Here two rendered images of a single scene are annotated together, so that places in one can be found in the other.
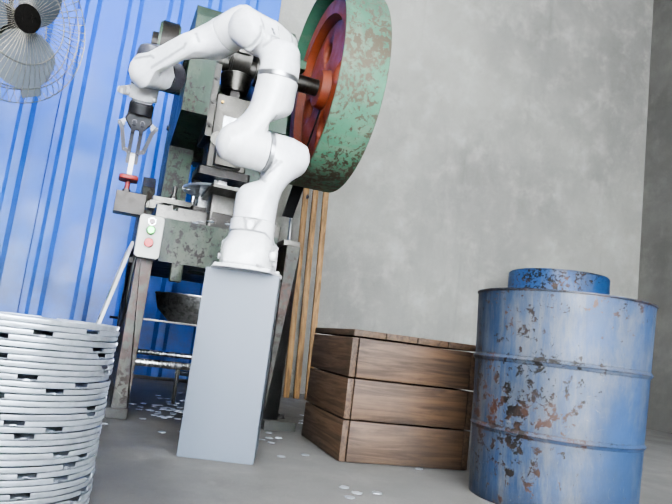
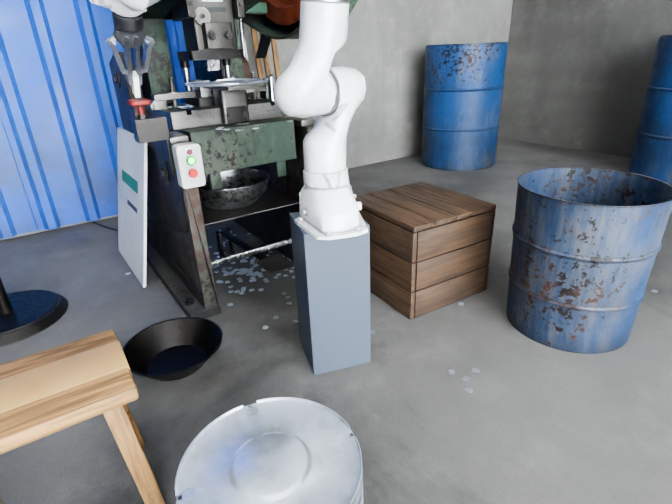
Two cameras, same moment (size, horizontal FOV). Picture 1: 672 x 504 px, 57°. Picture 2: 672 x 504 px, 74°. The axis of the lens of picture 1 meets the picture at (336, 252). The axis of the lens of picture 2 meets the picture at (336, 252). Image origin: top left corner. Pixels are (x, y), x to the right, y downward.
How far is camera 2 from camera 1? 0.88 m
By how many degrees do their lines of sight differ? 35
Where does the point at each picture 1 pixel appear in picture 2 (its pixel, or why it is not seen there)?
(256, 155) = (323, 106)
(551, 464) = (594, 324)
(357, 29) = not seen: outside the picture
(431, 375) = (466, 239)
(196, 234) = (223, 139)
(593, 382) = (633, 268)
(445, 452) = (474, 285)
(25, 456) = not seen: outside the picture
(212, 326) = (320, 281)
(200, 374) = (319, 318)
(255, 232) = (339, 189)
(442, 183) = not seen: outside the picture
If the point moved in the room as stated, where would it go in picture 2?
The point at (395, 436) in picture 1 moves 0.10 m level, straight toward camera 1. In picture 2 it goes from (444, 289) to (454, 303)
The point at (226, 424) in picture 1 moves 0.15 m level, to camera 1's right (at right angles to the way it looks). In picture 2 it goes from (346, 344) to (394, 335)
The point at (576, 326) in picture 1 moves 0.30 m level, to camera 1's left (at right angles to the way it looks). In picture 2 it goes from (629, 232) to (530, 247)
